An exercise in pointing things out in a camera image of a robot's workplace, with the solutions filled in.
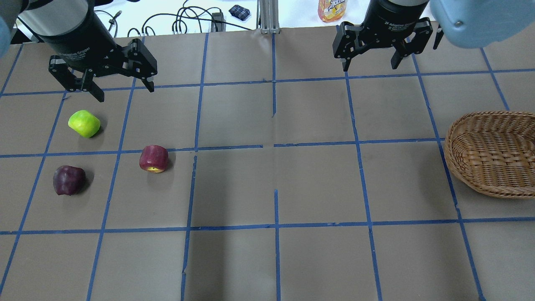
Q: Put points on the red yellow apple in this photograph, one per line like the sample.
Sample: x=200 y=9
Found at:
x=154 y=159

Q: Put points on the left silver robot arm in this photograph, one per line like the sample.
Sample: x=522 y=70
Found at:
x=29 y=13

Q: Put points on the orange drink bottle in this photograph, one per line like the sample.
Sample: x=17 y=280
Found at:
x=331 y=10

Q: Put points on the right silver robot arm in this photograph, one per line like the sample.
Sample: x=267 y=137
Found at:
x=471 y=24

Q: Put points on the dark red apple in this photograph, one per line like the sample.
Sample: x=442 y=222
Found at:
x=68 y=180

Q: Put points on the aluminium frame post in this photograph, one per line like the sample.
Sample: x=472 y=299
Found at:
x=268 y=16

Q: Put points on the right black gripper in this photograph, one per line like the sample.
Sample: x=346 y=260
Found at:
x=388 y=21

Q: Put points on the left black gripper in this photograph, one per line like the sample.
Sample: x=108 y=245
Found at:
x=78 y=38

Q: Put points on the green apple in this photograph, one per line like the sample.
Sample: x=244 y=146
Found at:
x=84 y=123

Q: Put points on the dark blue checkered pouch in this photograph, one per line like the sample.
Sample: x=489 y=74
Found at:
x=240 y=12

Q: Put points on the wicker basket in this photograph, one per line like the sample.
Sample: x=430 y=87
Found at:
x=493 y=153

